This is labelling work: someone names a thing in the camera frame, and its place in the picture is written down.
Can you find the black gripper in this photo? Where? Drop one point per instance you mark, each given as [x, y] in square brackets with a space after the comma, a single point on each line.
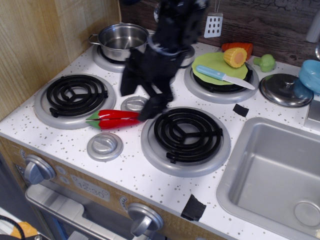
[152, 70]

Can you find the red toy chili pepper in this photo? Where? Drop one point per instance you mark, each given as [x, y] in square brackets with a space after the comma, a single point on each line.
[106, 119]

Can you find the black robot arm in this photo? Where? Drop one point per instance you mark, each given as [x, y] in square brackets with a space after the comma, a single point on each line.
[177, 29]

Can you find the silver knob middle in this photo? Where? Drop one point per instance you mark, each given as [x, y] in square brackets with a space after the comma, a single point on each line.
[134, 104]

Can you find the silver knob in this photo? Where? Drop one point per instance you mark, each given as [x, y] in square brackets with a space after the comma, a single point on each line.
[104, 147]
[188, 58]
[134, 104]

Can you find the back left stove burner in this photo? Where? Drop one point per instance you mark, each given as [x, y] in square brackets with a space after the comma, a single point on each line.
[110, 62]

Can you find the stove burner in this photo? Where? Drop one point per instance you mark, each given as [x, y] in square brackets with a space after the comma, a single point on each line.
[186, 142]
[110, 62]
[221, 97]
[67, 101]

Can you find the silver knob far back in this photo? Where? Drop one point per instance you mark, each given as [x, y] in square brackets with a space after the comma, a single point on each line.
[188, 58]

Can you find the front right stove burner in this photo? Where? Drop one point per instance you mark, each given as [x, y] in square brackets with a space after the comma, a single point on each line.
[186, 142]

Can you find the silver knob front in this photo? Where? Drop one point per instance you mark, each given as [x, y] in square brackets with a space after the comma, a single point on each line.
[104, 147]

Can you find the front left stove burner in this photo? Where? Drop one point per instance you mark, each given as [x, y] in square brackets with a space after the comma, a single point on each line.
[67, 101]

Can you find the green round plate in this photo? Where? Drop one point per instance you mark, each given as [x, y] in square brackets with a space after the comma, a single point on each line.
[215, 60]

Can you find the back right stove burner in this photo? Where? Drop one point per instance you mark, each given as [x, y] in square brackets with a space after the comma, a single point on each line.
[221, 97]

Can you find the hanging silver spatula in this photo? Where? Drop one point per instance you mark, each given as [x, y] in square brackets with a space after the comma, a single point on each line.
[214, 21]

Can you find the yellow toy corn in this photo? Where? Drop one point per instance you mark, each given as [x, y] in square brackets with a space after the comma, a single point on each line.
[235, 57]

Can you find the black tape piece back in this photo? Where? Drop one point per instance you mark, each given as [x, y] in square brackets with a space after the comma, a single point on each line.
[240, 110]

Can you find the black tape piece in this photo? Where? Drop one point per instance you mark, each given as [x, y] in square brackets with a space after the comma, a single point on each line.
[240, 110]
[193, 210]

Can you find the oven clock display panel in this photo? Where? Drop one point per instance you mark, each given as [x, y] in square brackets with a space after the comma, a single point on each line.
[91, 188]

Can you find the orange toy carrot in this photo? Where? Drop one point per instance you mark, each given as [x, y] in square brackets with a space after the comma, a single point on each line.
[248, 47]

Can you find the black tape piece front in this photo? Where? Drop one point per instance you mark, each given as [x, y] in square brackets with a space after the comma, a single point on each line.
[193, 210]

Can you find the right oven dial knob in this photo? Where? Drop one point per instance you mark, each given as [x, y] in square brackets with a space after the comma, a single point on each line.
[144, 219]

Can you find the oven dial knob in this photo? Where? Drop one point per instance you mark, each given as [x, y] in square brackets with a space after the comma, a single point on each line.
[37, 170]
[144, 219]

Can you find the green toy broccoli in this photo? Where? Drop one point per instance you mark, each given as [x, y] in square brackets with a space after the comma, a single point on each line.
[266, 62]

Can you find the left oven dial knob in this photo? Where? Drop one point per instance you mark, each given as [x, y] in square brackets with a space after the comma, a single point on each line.
[37, 170]

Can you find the stainless steel pot lid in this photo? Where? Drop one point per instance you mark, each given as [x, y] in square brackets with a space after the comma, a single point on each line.
[285, 90]

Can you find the silver sink basin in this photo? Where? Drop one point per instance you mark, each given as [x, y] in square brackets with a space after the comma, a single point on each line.
[272, 179]

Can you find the blue plastic bowl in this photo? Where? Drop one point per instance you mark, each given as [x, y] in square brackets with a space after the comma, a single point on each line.
[309, 75]

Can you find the orange object bottom left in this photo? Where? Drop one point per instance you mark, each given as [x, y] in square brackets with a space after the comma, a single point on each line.
[28, 230]

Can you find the silver faucet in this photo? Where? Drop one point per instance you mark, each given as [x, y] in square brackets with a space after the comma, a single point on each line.
[313, 34]

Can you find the blue handled toy knife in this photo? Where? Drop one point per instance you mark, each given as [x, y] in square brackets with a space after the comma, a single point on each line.
[221, 76]

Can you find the silver oven door handle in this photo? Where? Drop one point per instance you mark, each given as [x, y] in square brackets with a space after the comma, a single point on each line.
[76, 214]

